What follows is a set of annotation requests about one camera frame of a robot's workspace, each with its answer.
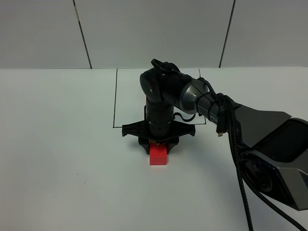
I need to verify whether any red cube block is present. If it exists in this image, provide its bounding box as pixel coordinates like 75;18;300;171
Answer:
149;142;167;166

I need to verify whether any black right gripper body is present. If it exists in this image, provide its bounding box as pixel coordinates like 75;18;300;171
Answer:
122;120;195;154

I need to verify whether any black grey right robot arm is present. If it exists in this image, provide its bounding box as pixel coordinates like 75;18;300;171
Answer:
122;59;308;211

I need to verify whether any black braided cable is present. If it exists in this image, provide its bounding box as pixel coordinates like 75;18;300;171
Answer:
222;95;256;231

